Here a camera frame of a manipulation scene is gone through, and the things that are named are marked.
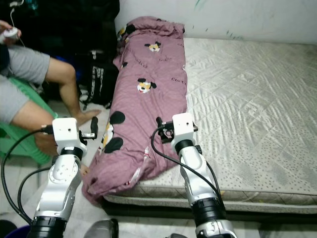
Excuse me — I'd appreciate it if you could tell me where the white handheld controller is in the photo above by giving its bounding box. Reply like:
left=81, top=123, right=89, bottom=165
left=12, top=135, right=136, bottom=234
left=2, top=28, right=21, bottom=42

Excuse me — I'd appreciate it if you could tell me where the person's left hand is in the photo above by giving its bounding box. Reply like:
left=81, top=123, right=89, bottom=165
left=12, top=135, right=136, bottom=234
left=0, top=20, right=18, bottom=40

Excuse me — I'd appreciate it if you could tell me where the mauve cartoon print blanket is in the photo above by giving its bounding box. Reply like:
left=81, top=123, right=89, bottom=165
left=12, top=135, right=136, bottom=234
left=82, top=16, right=190, bottom=205

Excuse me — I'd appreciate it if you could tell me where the black bag with white print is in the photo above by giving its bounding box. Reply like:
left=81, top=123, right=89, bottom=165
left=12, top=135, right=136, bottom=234
left=85, top=50, right=120, bottom=109

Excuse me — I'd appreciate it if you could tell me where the green plastic stool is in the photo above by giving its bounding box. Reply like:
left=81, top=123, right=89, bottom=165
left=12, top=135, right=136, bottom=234
left=0, top=77, right=53, bottom=165

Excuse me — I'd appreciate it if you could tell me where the person in grey shorts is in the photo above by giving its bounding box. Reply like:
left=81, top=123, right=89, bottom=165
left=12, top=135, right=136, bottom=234
left=0, top=20, right=105, bottom=154

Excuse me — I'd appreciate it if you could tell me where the grey robot left leg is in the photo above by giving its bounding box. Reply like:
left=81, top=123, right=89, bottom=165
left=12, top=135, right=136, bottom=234
left=88, top=219, right=120, bottom=238

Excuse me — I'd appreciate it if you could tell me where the purple plastic bucket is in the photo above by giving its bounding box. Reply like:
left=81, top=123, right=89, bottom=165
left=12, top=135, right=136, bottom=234
left=7, top=226, right=38, bottom=238

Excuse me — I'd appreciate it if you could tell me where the black round bin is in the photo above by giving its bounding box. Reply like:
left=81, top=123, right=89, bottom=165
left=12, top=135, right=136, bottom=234
left=0, top=221, right=16, bottom=238

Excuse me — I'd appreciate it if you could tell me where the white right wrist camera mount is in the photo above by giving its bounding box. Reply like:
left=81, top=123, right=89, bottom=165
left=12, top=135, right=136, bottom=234
left=171, top=113, right=197, bottom=143

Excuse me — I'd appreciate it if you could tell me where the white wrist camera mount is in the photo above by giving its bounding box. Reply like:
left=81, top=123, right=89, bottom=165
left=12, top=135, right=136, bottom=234
left=52, top=118, right=82, bottom=150
left=171, top=113, right=197, bottom=143

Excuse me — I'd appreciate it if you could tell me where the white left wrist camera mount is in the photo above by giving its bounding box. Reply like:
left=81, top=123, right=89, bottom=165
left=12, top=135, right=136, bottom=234
left=52, top=118, right=82, bottom=150

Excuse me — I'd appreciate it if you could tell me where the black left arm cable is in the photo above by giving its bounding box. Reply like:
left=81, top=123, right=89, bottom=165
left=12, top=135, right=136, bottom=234
left=18, top=167, right=55, bottom=224
left=1, top=126, right=55, bottom=226

